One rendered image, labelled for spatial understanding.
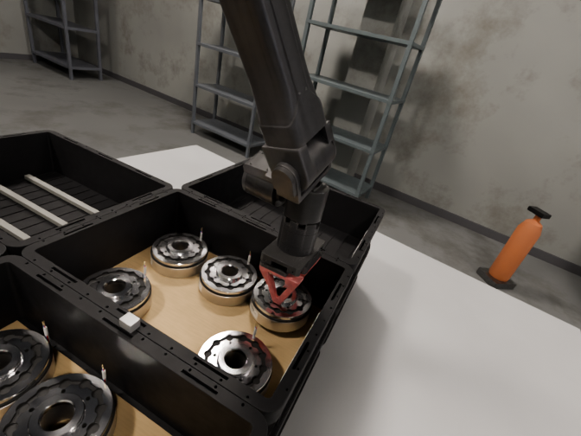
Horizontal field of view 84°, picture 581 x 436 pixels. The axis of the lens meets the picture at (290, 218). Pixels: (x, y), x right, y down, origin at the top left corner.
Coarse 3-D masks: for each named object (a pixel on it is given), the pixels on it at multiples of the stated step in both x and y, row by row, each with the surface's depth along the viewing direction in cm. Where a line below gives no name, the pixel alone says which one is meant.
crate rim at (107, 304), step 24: (168, 192) 64; (120, 216) 55; (240, 216) 62; (48, 240) 45; (48, 264) 42; (336, 264) 55; (72, 288) 39; (336, 288) 50; (120, 312) 38; (144, 336) 36; (168, 336) 36; (312, 336) 41; (192, 360) 34; (240, 384) 33; (288, 384) 34; (264, 408) 32
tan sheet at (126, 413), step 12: (12, 324) 44; (60, 360) 41; (60, 372) 40; (72, 372) 40; (84, 372) 41; (120, 408) 38; (132, 408) 38; (120, 420) 37; (132, 420) 37; (144, 420) 37; (120, 432) 36; (132, 432) 36; (144, 432) 36; (156, 432) 37
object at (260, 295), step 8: (264, 280) 56; (280, 280) 58; (256, 288) 54; (264, 288) 55; (296, 288) 56; (304, 288) 57; (256, 296) 53; (264, 296) 53; (304, 296) 55; (256, 304) 52; (264, 304) 52; (272, 304) 52; (296, 304) 53; (304, 304) 54; (264, 312) 50; (272, 312) 50; (280, 312) 51; (288, 312) 51; (296, 312) 51; (304, 312) 52
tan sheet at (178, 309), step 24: (120, 264) 58; (168, 288) 56; (192, 288) 57; (168, 312) 51; (192, 312) 52; (216, 312) 53; (240, 312) 55; (312, 312) 58; (192, 336) 49; (264, 336) 51; (288, 336) 52; (288, 360) 49
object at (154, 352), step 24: (0, 264) 40; (24, 264) 41; (48, 288) 38; (96, 312) 37; (120, 336) 35; (168, 360) 34; (192, 384) 32; (216, 384) 33; (240, 408) 31; (264, 432) 30
